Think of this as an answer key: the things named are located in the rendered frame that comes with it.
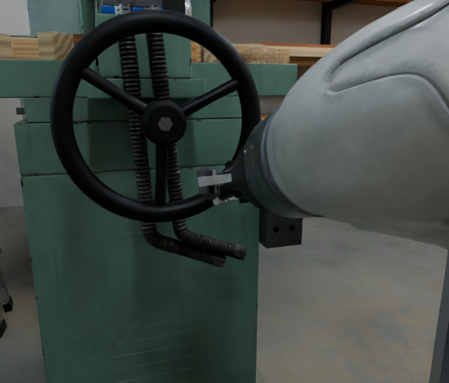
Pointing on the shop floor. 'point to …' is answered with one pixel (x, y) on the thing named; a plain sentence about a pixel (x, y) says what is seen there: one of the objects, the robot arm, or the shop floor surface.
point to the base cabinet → (139, 288)
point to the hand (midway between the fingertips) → (224, 191)
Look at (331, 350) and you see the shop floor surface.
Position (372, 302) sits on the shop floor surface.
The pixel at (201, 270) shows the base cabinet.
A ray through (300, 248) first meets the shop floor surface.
